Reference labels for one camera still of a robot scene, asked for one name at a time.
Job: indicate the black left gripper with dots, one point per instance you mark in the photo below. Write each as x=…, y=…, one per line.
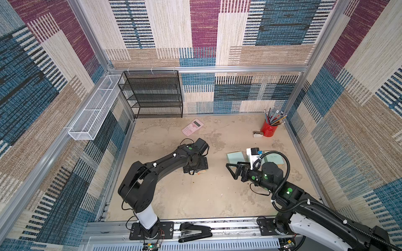
x=204, y=163

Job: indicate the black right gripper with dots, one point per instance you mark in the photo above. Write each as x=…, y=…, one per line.
x=243, y=172

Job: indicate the mint drawer jewelry box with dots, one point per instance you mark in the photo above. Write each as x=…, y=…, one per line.
x=274, y=158

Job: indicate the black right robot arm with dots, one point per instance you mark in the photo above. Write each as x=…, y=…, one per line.
x=300, y=213

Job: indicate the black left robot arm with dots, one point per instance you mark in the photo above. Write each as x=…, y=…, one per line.
x=138, y=186

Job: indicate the pink calculator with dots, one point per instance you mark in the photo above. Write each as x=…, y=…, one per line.
x=191, y=128

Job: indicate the white tape dispenser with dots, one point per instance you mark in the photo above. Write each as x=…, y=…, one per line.
x=258, y=134

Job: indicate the red pencil cup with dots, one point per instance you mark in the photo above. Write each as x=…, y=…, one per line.
x=268, y=130

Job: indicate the black stapler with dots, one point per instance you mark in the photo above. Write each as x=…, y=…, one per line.
x=192, y=232

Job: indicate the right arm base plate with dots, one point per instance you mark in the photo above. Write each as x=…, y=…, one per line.
x=272, y=226

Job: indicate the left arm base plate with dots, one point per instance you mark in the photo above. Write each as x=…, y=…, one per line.
x=161, y=230

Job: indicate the black wire shelf rack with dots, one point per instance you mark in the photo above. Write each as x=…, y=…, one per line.
x=153, y=94

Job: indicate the white mesh wall basket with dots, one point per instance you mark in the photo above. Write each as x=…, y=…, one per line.
x=90, y=120

